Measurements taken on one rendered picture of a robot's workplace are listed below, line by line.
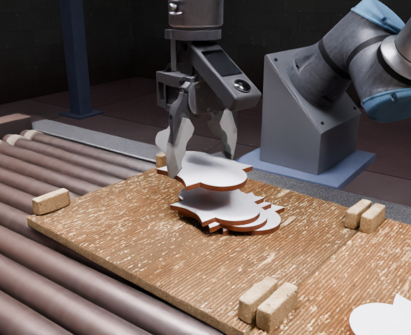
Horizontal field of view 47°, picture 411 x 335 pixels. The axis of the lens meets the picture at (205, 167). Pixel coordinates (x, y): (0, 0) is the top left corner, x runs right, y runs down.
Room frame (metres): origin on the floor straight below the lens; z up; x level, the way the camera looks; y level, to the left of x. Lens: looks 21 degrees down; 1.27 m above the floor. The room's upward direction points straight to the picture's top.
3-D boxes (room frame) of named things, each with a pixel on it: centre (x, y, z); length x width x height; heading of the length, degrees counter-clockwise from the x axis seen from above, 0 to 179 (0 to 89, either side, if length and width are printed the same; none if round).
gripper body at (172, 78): (0.69, 0.02, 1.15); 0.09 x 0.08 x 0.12; 39
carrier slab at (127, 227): (0.66, 0.01, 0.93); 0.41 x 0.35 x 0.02; 50
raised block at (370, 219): (0.63, -0.25, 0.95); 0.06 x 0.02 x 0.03; 141
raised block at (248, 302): (0.43, -0.06, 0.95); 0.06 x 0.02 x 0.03; 140
